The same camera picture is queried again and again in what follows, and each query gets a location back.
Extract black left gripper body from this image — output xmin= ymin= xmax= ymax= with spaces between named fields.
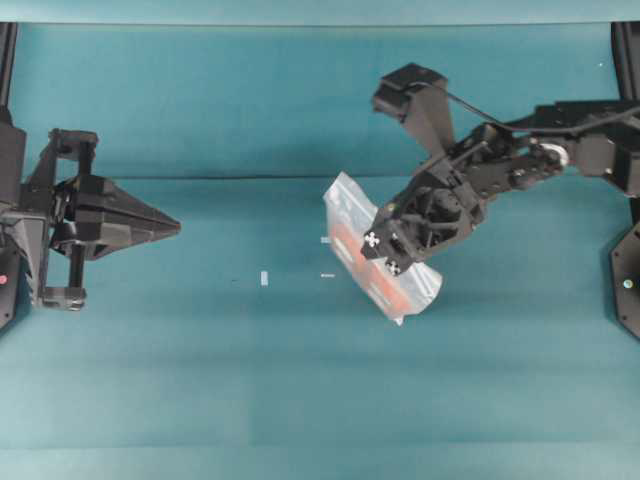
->
xmin=19 ymin=129 xmax=98 ymax=311

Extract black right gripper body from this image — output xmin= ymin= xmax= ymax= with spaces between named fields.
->
xmin=384 ymin=150 xmax=487 ymax=263

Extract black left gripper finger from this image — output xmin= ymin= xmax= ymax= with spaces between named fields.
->
xmin=74 ymin=224 xmax=180 ymax=261
xmin=74 ymin=175 xmax=180 ymax=230

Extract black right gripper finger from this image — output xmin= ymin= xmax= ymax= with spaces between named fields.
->
xmin=386 ymin=244 xmax=418 ymax=276
xmin=361 ymin=219 xmax=400 ymax=260

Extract clear zip bag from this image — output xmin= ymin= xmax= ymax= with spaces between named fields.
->
xmin=323 ymin=172 xmax=443 ymax=326

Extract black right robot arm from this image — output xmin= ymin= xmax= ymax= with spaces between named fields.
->
xmin=361 ymin=101 xmax=639 ymax=276

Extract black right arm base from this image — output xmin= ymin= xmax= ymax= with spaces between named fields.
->
xmin=610 ymin=223 xmax=640 ymax=339

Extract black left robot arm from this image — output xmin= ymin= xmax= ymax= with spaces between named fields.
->
xmin=1 ymin=22 xmax=181 ymax=326

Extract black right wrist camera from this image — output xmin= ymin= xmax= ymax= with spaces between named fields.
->
xmin=371 ymin=63 xmax=455 ymax=155

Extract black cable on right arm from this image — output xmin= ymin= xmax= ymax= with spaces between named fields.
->
xmin=442 ymin=87 xmax=591 ymax=139

